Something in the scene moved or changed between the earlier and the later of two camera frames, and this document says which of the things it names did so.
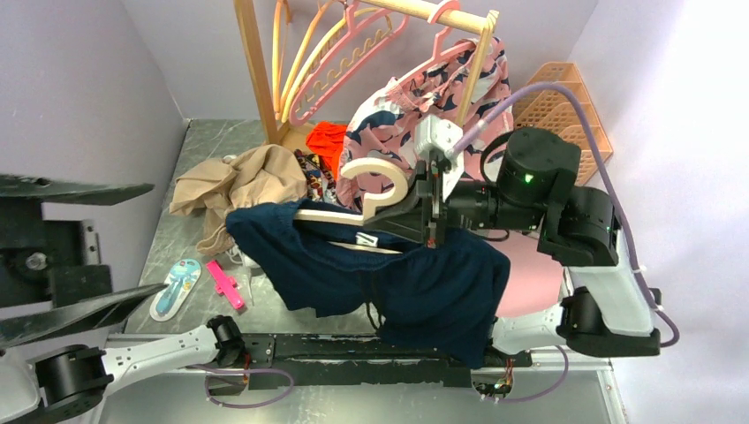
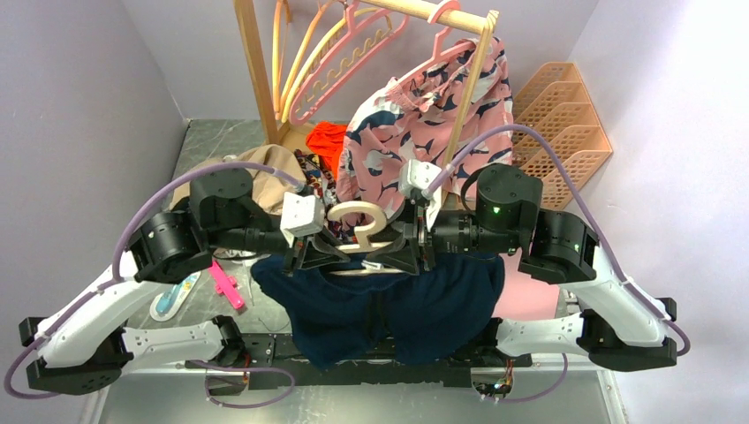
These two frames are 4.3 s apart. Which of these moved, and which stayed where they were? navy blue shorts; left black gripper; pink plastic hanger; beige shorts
Moved: left black gripper
Stayed: beige shorts; pink plastic hanger; navy blue shorts
